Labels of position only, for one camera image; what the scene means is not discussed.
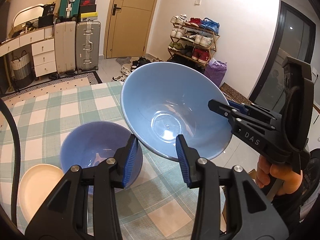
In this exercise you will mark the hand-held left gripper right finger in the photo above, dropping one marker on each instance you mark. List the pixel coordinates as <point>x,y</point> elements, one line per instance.
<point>182,165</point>

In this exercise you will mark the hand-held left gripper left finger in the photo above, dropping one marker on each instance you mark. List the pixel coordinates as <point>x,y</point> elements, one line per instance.
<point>130,165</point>

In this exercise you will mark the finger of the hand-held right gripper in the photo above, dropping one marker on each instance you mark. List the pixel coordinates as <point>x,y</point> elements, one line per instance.
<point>240,105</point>
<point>225,107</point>

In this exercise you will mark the light blue bowl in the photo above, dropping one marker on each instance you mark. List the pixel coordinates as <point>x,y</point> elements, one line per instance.
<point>160,100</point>

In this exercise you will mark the large cream plate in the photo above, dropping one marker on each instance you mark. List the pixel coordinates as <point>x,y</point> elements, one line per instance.
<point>37,190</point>

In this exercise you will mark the person's right forearm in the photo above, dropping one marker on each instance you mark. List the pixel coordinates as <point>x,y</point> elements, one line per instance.
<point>287,212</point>

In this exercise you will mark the person's right hand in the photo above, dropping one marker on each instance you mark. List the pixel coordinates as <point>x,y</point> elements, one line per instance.
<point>280,177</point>

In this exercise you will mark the purple plastic bag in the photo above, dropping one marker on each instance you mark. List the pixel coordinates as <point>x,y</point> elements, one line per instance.
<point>216,72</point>

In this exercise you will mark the wooden shoe rack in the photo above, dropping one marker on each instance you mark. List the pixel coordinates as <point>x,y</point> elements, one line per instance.
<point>190,42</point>

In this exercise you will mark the black framed glass door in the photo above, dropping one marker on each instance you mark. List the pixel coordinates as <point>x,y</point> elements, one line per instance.
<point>295,30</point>

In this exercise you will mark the pile of shoes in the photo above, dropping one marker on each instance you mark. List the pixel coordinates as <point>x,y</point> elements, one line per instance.
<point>140,61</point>

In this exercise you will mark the checked teal tablecloth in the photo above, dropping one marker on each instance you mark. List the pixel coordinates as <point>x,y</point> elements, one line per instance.
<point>50,110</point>

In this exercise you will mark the striped border rug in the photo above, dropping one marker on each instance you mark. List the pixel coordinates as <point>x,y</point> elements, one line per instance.
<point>50,81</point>

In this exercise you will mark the tan wooden door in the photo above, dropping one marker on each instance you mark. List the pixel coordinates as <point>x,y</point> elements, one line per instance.
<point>132,25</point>

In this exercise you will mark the silver suitcase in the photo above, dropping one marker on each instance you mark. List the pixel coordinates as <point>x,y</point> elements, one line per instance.
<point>86,47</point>

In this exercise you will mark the cream suitcase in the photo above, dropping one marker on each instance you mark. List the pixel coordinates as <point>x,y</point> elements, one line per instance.
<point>65,47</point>

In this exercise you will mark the white vanity desk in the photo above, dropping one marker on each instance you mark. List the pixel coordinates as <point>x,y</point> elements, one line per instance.
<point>43,55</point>

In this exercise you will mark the woven laundry basket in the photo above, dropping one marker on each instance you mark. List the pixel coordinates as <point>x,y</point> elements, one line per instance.
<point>21,67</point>

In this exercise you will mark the black bag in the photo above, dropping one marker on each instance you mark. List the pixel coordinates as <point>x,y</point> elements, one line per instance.
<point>47,12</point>

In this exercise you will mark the teal suitcase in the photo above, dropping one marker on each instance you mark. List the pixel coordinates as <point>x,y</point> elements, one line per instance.
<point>70,0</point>

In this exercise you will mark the arched mirror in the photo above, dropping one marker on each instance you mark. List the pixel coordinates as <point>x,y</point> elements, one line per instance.
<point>27,15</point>

